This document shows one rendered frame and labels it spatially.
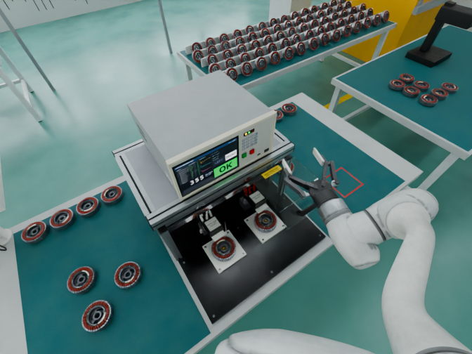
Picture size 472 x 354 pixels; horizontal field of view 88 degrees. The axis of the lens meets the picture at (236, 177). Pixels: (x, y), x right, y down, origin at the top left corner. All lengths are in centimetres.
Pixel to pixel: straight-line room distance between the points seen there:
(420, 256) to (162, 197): 78
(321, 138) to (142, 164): 114
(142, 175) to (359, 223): 80
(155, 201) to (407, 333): 79
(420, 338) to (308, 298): 157
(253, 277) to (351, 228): 53
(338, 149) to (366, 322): 116
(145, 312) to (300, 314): 109
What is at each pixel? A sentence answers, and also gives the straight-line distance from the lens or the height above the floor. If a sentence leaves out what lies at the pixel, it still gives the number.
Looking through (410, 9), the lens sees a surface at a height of 76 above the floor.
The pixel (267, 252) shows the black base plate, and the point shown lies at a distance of 119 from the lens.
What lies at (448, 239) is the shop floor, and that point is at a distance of 263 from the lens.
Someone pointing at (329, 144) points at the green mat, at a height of 75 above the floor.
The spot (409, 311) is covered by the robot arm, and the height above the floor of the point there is 146.
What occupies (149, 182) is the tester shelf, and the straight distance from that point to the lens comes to 102.
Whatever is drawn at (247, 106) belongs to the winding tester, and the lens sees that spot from 96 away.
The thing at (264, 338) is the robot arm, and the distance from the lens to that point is 30.
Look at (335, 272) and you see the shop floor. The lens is 208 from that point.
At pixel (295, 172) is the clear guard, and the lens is 108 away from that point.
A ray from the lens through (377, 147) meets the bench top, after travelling 181.
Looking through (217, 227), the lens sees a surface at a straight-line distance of 108.
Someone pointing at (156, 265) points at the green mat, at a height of 75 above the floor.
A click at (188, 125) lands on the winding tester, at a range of 90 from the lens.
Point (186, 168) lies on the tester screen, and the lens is 83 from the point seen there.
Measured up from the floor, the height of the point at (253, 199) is 92.
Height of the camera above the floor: 188
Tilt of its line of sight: 52 degrees down
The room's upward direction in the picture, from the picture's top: 2 degrees counter-clockwise
